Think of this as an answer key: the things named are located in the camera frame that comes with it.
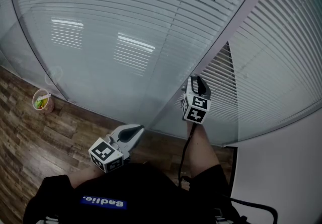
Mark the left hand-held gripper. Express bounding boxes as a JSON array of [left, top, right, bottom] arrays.
[[88, 124, 145, 173]]

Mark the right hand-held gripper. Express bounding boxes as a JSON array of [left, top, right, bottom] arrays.
[[181, 76, 211, 125]]

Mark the person's left forearm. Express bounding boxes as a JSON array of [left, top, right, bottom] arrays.
[[70, 165, 106, 189]]

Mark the person's right forearm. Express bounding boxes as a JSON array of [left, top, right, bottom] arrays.
[[187, 123, 220, 179]]

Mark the black t-shirt with blue label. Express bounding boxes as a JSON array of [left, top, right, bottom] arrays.
[[23, 162, 242, 224]]

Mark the black skirting strip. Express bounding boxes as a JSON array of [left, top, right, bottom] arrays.
[[228, 145, 239, 184]]

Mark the clear plastic snack cup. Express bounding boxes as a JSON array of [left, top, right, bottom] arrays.
[[32, 89, 55, 113]]

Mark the grey aluminium window rail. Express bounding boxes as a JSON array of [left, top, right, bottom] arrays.
[[0, 64, 227, 147]]

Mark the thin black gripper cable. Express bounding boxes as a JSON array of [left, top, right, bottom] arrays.
[[178, 123, 196, 186]]

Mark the grey aluminium window post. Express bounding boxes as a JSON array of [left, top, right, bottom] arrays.
[[147, 0, 283, 129]]

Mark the thick black cable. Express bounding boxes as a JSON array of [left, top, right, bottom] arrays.
[[230, 197, 279, 224]]

